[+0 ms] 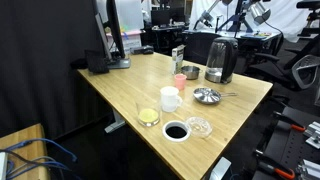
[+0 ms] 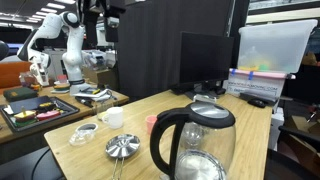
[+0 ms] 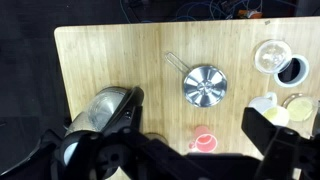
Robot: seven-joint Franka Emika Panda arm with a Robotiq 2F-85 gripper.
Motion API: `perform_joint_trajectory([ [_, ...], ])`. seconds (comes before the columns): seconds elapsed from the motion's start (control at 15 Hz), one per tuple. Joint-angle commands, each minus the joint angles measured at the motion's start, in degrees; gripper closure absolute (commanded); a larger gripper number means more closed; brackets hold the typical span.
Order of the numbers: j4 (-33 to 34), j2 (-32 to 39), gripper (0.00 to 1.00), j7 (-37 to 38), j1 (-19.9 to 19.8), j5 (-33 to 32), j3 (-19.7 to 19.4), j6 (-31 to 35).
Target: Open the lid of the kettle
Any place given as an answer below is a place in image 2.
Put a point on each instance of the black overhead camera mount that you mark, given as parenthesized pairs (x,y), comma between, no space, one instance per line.
(110,20)

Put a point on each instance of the clear bin with clutter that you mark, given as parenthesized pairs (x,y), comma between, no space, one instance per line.
(94,59)

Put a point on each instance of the black office chair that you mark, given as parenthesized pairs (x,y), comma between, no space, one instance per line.
(290,160)

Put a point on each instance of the pink toy food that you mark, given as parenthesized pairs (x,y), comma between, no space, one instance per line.
(48,115)

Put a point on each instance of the black tray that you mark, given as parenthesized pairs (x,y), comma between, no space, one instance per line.
(66,107)

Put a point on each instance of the clear plastic storage bin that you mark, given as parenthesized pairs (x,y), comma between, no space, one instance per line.
(276,46)

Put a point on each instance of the black computer mouse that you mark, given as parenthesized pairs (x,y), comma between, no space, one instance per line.
(256,103)

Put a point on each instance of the navy blue mat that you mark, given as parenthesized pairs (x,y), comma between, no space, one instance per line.
(31,102)

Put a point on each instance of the small pink cup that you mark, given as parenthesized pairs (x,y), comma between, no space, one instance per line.
(150,121)

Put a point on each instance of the small steel frying pan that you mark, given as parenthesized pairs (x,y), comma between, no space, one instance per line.
(122,146)

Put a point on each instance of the open cardboard box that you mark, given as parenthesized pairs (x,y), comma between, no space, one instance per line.
(305,133)

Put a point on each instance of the toy sandwich with yellow stick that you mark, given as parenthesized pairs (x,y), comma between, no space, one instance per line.
(24,115)

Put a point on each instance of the black keyboard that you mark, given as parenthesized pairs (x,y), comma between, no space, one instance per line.
(256,96)

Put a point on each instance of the white ceramic mug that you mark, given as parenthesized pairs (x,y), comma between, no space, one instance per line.
(115,117)

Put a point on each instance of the black curtain partition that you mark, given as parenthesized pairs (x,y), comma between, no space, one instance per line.
(150,50)

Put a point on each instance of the dark toy food with yellow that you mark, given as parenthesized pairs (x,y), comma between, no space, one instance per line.
(46,106)

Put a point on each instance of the black round seat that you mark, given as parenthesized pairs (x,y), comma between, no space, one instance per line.
(23,166)

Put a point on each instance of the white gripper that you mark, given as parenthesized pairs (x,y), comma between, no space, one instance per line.
(39,71)

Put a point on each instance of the pile of papers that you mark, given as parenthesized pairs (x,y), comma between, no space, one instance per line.
(96,95)

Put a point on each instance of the white box with pink lid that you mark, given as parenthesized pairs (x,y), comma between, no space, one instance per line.
(256,87)

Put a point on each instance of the dark green case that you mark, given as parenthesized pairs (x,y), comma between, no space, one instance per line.
(20,94)

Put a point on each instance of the glass cup with yellow contents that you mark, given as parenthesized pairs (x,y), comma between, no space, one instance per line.
(103,111)

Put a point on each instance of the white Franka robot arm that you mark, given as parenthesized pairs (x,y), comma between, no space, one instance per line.
(74,50)

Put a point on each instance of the stack of coloured plates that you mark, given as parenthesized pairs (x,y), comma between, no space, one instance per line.
(61,87)

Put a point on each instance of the orange sofa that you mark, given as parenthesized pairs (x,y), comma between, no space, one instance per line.
(11,75)

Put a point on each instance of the black computer monitor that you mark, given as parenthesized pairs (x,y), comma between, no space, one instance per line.
(205,58)

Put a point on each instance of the clear glass juicer dish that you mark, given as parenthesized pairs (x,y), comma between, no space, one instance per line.
(80,137)

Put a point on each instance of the brown cardboard box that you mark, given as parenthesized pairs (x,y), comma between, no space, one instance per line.
(100,77)

